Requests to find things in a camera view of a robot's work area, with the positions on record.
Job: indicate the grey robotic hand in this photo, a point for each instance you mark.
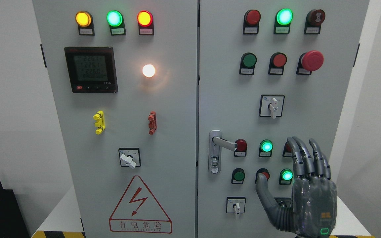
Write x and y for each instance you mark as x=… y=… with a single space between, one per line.
x=313 y=212

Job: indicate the silver door handle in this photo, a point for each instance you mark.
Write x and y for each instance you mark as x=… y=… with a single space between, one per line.
x=216 y=143

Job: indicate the grey right cabinet door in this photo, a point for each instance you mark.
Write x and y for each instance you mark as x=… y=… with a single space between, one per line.
x=230 y=101

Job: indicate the grey cabinet door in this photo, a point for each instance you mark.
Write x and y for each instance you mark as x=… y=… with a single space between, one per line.
x=169 y=155
x=230 y=101

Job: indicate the grey left cabinet door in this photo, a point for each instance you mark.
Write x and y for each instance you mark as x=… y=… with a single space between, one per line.
x=169 y=155

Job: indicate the green lit button lower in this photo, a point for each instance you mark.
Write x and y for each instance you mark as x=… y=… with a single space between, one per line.
x=285 y=177

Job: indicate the red push button lower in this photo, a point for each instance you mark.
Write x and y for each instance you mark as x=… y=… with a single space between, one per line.
x=264 y=172

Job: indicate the red push button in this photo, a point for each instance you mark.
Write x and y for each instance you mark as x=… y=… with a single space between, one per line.
x=264 y=172
x=277 y=62

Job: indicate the dark red indicator middle right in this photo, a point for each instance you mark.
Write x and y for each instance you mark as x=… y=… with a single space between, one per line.
x=287 y=151

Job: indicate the dark red indicator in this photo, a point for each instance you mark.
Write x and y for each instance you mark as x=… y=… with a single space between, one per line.
x=241 y=148
x=251 y=22
x=287 y=151

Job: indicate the green indicator light middle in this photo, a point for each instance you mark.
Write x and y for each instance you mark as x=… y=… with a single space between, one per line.
x=265 y=149

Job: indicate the green indicator light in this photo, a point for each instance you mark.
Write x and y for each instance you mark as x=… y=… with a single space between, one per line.
x=283 y=21
x=265 y=149
x=116 y=23

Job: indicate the green push button lower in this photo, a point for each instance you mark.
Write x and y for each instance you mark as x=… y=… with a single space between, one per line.
x=238 y=176

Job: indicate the green push button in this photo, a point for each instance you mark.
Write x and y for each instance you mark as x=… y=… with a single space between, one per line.
x=247 y=64
x=238 y=176

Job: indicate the dark red indicator middle left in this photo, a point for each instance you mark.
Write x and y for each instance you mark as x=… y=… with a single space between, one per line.
x=241 y=148

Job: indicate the red emergency stop button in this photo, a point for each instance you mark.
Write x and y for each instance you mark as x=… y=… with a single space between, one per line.
x=309 y=62

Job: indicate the red push button upper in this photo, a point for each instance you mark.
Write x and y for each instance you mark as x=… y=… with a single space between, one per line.
x=277 y=62

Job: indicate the green push button upper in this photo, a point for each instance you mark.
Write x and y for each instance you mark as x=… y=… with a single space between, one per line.
x=247 y=64

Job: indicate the red high voltage warning sticker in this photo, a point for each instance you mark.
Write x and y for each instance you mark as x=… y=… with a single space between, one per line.
x=139 y=211

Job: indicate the red terminal clip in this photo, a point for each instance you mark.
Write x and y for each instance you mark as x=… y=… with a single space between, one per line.
x=152 y=122

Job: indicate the red black buzzer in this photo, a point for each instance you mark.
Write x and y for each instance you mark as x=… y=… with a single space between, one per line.
x=314 y=20

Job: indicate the green indicator light top right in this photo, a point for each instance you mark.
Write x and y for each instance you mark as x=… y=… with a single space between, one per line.
x=283 y=21

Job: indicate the dark red indicator top right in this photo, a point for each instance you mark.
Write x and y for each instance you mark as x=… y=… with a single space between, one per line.
x=251 y=22

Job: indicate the white glowing indicator light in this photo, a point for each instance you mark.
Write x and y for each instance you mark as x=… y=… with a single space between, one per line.
x=148 y=70

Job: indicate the yellow terminal clip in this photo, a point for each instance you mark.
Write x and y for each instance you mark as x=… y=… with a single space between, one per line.
x=99 y=122

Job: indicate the white platform base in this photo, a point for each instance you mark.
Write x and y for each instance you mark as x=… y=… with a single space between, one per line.
x=64 y=221

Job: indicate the red lit indicator light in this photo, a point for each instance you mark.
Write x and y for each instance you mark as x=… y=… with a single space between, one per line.
x=145 y=20

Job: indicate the black digital power meter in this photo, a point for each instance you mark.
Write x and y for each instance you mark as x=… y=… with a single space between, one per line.
x=91 y=69

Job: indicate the green indicator light top left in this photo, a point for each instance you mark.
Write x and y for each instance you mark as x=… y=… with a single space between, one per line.
x=116 y=23

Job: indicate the yellow indicator light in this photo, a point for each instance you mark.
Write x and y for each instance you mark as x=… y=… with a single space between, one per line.
x=85 y=23

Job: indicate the black box with antenna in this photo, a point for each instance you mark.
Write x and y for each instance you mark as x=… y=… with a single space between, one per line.
x=12 y=224

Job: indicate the black rotary switch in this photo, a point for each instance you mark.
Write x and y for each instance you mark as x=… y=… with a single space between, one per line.
x=283 y=201

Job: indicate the white selector switch lower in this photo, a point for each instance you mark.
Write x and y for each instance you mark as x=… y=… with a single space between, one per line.
x=235 y=205

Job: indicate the white selector switch upper right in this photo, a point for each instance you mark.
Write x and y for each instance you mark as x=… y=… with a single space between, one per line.
x=271 y=106

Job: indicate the left door white selector switch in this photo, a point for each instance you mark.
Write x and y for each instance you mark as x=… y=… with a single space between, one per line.
x=129 y=157

